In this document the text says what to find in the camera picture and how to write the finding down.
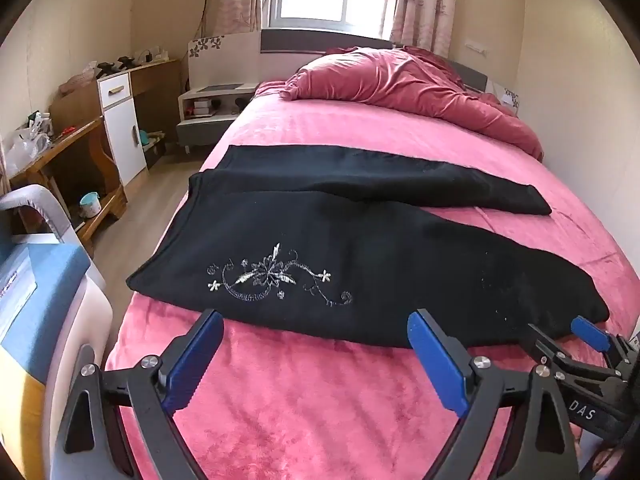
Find blue white chair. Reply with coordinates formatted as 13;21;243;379
0;242;113;480

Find red duvet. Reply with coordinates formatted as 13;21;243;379
278;46;545;162

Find grey chair back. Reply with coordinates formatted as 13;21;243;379
0;184;93;261

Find white and grey headboard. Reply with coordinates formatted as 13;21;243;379
187;28;521;111

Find clear plastic bag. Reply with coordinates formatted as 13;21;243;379
0;127;51;166

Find white cabinet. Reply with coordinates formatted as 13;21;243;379
97;71;148;187

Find wooden desk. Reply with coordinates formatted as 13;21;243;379
7;57;183;256

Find black embroidered pants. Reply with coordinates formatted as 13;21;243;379
126;144;611;350

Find pink plastic bag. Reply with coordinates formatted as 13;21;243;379
59;71;98;96

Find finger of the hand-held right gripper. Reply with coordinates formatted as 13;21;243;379
526;324;622;387
570;316;640;361

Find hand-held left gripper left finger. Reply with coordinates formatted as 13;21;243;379
55;308;226;480

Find pink bed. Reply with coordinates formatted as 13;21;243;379
102;77;640;480

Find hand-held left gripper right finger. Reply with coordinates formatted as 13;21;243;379
407;308;581;480

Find white nightstand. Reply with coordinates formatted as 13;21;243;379
176;81;258;153

